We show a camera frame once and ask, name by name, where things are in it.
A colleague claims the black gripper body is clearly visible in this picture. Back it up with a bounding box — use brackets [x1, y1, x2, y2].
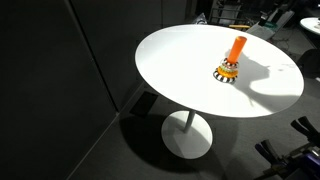
[258, 10, 270, 27]

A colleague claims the small black white striped ring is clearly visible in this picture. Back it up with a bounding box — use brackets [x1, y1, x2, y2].
[222, 57, 242, 68]

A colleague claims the dark metal rack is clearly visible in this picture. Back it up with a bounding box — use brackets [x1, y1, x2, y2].
[209, 0, 243, 25]

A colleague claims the orange stacking pole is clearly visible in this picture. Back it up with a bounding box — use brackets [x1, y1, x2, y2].
[227, 35, 248, 64]

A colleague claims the white table post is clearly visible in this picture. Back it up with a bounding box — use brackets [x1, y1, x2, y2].
[183, 109, 197, 134]

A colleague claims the purple blue device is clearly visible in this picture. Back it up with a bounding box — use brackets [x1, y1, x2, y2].
[298, 150, 320, 178]

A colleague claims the yellow white ring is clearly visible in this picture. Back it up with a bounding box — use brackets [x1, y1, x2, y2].
[219, 62, 240, 72]

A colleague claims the dark round chair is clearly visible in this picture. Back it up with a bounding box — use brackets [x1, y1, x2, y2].
[296, 48, 320, 80]

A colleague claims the white round table base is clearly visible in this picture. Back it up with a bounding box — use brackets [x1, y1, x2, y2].
[161, 110, 214, 160]

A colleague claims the black clamp handle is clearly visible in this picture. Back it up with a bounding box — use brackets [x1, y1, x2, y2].
[254, 138, 290, 167]
[290, 115, 320, 143]

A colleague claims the yellow bar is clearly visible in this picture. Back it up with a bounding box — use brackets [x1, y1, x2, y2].
[228, 24, 251, 30]

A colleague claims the large black white striped ring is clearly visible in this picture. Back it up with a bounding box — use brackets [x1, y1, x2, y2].
[212, 68, 238, 84]

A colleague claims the orange ring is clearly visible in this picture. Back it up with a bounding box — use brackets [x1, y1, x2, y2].
[216, 66, 239, 79]

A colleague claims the small white round table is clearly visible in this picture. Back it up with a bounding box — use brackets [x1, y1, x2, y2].
[299, 16, 320, 36]

